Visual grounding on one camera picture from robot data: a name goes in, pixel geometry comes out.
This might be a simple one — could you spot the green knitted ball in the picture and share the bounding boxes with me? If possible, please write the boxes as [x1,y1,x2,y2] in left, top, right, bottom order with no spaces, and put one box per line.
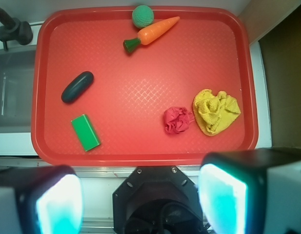
[132,5,154,29]

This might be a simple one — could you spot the orange plastic carrot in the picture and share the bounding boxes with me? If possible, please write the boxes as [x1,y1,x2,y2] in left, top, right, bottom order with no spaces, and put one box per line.
[123,17,180,53]

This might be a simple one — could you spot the black faucet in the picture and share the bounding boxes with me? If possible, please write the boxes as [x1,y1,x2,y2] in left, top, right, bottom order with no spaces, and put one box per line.
[0,8,33,51]

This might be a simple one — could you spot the crumpled red cloth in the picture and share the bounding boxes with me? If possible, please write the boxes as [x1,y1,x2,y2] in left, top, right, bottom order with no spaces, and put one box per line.
[163,107,195,134]

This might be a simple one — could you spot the red plastic tray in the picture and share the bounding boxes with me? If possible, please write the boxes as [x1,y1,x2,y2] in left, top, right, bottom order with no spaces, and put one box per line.
[31,7,258,166]

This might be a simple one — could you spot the green rectangular block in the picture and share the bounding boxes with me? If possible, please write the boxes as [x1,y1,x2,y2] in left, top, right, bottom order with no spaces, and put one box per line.
[71,114,101,152]

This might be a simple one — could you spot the crumpled yellow knitted cloth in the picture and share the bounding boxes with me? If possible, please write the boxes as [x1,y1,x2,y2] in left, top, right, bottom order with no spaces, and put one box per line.
[192,89,241,137]

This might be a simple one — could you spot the dark green plastic pickle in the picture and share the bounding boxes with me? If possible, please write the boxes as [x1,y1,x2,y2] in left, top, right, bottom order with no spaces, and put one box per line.
[61,71,94,104]

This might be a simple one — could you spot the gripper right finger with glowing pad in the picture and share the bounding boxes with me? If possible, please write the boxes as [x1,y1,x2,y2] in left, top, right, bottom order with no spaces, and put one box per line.
[198,148,301,234]

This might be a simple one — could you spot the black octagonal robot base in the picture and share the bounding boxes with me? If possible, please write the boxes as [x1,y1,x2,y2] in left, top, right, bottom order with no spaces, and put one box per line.
[112,166,207,234]

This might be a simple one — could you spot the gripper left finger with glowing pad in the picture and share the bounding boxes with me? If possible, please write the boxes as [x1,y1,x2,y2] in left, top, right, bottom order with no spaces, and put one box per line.
[0,165,84,234]

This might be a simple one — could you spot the grey sink basin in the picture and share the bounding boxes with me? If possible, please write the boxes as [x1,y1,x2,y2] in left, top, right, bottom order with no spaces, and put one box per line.
[0,49,36,133]

